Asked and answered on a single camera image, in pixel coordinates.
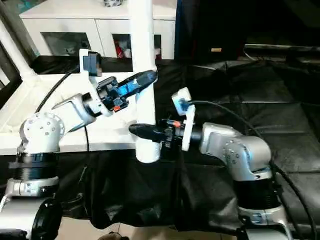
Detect white sideboard cabinet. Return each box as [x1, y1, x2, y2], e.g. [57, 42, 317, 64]
[19, 0, 177, 61]

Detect grey toy figure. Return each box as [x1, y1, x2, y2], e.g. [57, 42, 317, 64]
[103, 0, 124, 8]

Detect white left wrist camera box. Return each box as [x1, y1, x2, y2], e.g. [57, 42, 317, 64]
[78, 48, 104, 117]

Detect black plastic mat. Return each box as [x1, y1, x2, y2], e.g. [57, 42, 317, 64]
[0, 54, 320, 236]

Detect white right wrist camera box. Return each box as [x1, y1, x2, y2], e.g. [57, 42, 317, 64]
[171, 87, 197, 153]

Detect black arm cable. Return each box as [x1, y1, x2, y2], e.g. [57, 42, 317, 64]
[184, 99, 320, 236]
[35, 69, 92, 201]

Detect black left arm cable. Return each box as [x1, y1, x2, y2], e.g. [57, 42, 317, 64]
[35, 69, 92, 201]

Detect white plastic table leg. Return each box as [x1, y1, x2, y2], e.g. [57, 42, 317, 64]
[128, 0, 162, 165]
[0, 20, 37, 84]

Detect beige curtain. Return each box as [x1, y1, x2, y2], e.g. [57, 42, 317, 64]
[0, 0, 41, 88]

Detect white plastic table top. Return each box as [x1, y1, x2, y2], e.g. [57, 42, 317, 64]
[0, 70, 152, 156]

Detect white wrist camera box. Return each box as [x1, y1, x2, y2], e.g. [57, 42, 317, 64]
[171, 87, 197, 153]
[78, 48, 104, 117]

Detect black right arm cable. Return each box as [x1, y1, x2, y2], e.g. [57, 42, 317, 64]
[184, 99, 320, 236]

